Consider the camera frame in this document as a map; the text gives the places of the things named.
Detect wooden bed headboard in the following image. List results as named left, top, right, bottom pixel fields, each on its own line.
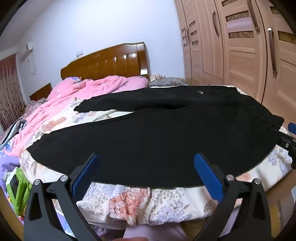
left=60, top=42, right=149, bottom=81

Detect floral bed sheet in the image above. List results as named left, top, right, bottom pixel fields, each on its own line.
left=18, top=85, right=294, bottom=226

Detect grey clothing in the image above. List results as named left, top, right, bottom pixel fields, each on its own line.
left=0, top=118, right=27, bottom=151

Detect green fabric item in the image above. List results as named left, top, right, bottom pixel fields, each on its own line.
left=6, top=167, right=33, bottom=215

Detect pink quilt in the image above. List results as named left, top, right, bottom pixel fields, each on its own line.
left=5, top=75, right=149, bottom=158

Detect black pants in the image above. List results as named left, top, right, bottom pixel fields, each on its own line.
left=31, top=85, right=285, bottom=189

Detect wooden wardrobe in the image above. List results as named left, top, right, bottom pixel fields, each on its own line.
left=174, top=0, right=296, bottom=123

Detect grey floral pillow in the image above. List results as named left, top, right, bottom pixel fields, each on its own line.
left=148, top=77, right=186, bottom=88

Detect red patterned curtain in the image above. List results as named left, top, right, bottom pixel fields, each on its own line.
left=0, top=54, right=23, bottom=132

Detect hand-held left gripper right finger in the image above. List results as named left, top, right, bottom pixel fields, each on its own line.
left=194, top=152, right=273, bottom=241

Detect person's lavender clothing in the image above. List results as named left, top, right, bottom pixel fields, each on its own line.
left=124, top=224, right=189, bottom=241

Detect cardboard box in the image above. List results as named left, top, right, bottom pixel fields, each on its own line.
left=266, top=186, right=296, bottom=232

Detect white air conditioner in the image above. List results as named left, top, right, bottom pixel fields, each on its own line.
left=20, top=41, right=34, bottom=61

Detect purple bed sheet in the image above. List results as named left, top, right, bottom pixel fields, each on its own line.
left=0, top=144, right=23, bottom=183

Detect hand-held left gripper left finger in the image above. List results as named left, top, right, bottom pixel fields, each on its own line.
left=23, top=152, right=102, bottom=241

